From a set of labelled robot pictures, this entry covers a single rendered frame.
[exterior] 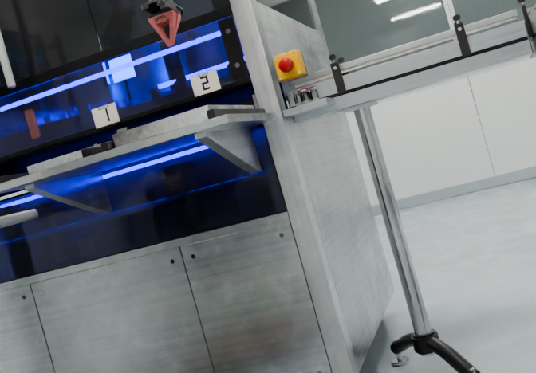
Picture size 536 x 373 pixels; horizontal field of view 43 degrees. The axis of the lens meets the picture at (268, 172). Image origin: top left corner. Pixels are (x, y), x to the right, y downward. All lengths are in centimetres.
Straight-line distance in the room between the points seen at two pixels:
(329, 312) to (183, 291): 45
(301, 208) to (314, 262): 16
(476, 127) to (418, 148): 55
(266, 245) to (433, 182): 462
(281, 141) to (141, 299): 66
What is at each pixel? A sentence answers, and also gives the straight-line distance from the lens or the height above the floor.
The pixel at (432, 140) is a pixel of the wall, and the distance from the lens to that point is 646.
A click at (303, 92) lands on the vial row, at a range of 196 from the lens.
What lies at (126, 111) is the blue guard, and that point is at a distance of 210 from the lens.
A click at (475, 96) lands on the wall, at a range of 645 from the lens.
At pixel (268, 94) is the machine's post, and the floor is 93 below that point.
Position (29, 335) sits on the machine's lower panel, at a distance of 242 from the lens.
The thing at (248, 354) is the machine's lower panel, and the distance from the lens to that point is 208.
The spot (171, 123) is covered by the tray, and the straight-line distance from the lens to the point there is 163.
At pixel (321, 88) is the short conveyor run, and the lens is 200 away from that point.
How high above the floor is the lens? 74
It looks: 1 degrees down
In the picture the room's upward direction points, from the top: 15 degrees counter-clockwise
